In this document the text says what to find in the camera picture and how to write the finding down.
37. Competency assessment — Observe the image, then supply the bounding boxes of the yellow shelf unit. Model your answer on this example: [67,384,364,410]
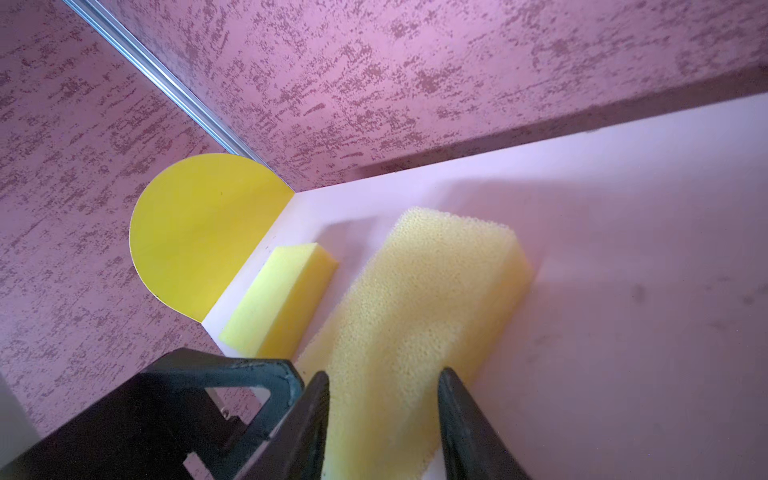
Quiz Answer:
[129,94,767,479]

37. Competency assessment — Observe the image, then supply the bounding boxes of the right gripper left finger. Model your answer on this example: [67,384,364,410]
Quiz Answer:
[236,371,330,479]

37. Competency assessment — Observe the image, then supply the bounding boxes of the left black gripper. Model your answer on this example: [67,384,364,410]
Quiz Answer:
[1,348,304,479]

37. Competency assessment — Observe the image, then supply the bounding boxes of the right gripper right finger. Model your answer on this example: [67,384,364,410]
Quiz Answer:
[437,367,530,480]

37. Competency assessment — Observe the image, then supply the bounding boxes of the large yellow sponge front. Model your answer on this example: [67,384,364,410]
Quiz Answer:
[296,208,533,479]

